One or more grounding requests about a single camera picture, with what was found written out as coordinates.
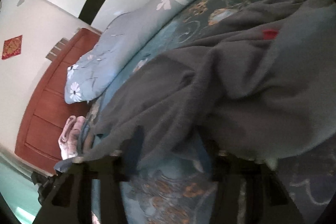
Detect grey fleece garment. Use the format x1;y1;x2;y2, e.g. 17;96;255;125
53;0;336;175

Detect pink fluffy folded garment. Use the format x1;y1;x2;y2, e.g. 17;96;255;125
58;115;85;160

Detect blue folded garment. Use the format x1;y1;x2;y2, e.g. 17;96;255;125
77;121;92;155

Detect brown wooden headboard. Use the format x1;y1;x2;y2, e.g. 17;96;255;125
15;28;100;173

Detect teal floral bed sheet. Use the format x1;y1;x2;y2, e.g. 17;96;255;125
81;0;336;224

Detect light blue floral duvet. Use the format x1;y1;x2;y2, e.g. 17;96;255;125
64;0;195;104

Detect red diamond wall decoration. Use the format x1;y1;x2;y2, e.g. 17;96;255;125
2;35;23;60

